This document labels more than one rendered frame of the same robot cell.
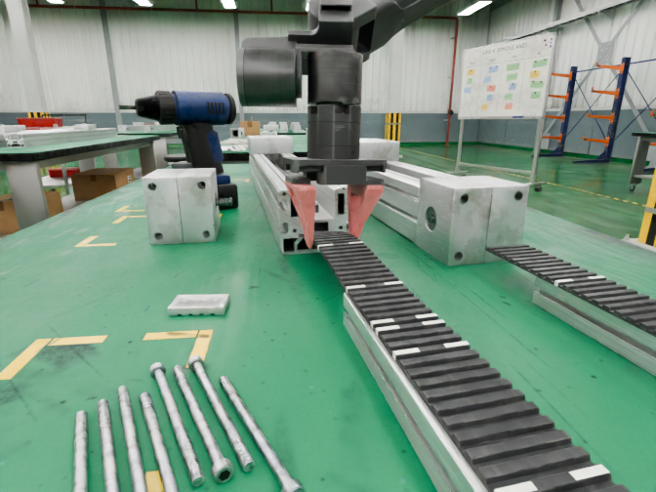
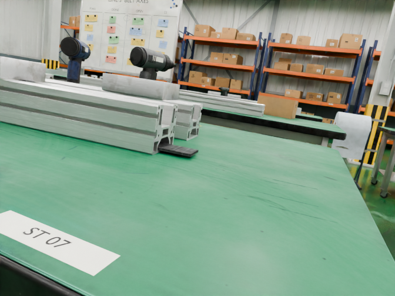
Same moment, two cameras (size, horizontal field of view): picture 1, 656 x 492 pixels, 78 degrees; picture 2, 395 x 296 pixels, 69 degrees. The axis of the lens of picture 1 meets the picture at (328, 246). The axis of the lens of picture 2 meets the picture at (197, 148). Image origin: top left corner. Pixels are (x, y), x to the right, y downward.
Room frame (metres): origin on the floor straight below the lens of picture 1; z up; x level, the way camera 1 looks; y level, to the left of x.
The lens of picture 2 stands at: (1.63, -0.42, 0.90)
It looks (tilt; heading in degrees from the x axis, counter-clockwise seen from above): 11 degrees down; 117
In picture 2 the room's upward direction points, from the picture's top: 9 degrees clockwise
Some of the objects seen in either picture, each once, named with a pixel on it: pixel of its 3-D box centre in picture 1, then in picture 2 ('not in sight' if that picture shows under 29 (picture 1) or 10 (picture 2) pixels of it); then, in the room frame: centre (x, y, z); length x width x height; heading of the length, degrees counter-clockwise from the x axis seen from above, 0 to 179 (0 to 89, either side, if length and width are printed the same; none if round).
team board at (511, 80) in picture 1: (498, 117); not in sight; (6.10, -2.44, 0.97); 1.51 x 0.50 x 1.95; 27
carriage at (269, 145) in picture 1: (268, 148); (141, 92); (1.15, 0.16, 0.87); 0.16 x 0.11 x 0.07; 13
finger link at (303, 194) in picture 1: (321, 206); not in sight; (0.45, 0.01, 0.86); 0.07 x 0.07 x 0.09; 16
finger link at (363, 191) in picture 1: (343, 206); not in sight; (0.45, -0.02, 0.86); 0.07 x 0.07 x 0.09; 16
